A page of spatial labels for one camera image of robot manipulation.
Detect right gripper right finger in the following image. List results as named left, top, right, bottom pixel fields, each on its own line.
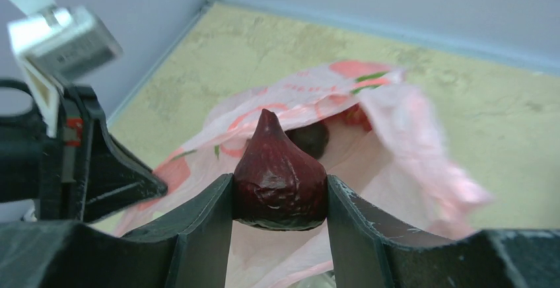
left=327, top=176, right=559, bottom=288

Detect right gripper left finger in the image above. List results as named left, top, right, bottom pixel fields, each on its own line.
left=1, top=174, right=232, bottom=288

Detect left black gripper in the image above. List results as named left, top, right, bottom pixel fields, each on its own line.
left=1, top=85, right=168, bottom=223

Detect dark red fig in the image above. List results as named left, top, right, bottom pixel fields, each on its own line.
left=232, top=109, right=328, bottom=231

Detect pink plastic bag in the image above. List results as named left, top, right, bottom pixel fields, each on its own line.
left=112, top=59, right=493, bottom=288

